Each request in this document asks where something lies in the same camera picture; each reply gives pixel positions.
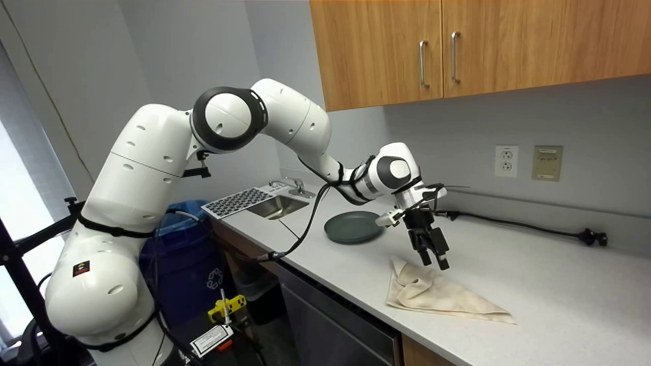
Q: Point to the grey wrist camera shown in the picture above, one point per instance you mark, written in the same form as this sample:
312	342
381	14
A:
390	218

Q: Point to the beige wall switch plate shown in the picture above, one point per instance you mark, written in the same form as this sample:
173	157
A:
545	163

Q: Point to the steel countertop sink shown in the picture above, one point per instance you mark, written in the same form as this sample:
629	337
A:
276	205

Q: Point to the dark dish drying rack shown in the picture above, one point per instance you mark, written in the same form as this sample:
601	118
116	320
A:
236	202

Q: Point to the dark green plate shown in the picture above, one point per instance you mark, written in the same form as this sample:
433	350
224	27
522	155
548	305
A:
352	228

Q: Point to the black metal stand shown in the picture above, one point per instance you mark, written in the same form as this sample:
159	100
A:
26	271

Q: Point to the white wall outlet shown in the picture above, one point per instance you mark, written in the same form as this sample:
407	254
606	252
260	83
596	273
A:
506	160

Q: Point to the blue recycling bin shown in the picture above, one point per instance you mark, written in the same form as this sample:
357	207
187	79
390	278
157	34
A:
184	257

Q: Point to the beige stained cloth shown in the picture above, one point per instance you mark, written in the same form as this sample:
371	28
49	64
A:
439	292

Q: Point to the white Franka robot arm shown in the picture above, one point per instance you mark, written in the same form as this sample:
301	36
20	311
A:
149	175

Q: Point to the wooden wall cabinet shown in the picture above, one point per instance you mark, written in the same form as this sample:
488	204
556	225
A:
509	46

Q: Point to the silver sink faucet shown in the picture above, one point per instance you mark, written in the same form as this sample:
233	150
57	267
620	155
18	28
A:
293	186

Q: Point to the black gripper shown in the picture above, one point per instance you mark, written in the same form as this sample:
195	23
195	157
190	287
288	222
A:
424	231

